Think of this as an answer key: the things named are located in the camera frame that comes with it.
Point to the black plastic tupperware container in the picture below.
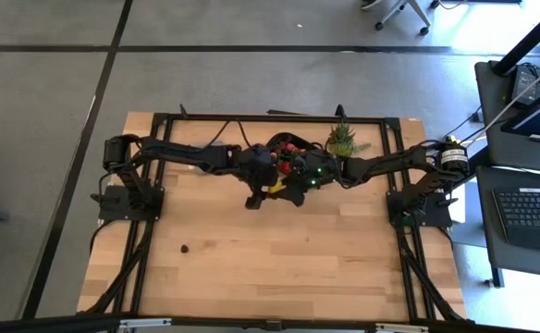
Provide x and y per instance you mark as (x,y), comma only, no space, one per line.
(298,138)

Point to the silver metal bracket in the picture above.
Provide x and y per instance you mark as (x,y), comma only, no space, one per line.
(401,328)
(145,323)

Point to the black aluminium table frame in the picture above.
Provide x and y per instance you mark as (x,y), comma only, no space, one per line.
(274,118)

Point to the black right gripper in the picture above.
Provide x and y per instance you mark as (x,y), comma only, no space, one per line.
(316,168)

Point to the potted succulent plant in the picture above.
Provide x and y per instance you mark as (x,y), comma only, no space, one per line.
(341,139)

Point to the black power adapter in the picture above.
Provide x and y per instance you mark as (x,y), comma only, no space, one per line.
(525,85)

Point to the black frame pole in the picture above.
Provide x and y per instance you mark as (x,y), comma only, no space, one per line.
(529,39)

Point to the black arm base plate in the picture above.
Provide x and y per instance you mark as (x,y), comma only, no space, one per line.
(432,218)
(113,212)

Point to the black desk with keyboard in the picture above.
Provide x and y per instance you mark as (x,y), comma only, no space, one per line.
(492,240)

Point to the black computer keyboard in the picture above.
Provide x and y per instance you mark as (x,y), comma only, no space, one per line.
(529,217)

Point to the black desk with box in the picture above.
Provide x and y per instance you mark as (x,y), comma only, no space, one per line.
(501,148)

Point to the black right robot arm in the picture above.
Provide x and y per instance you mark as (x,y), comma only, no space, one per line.
(390,162)

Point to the yellow lemon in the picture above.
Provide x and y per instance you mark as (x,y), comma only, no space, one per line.
(276,188)

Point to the grey mesh office chair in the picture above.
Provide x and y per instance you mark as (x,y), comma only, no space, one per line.
(418,13)

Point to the dark blackberry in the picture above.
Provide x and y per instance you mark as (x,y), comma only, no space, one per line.
(184,248)

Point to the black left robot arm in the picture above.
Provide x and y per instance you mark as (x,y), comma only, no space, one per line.
(182,155)

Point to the yellow power plug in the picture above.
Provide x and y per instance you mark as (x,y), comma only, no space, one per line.
(451,139)

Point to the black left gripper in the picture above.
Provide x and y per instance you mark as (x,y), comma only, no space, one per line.
(261,168)

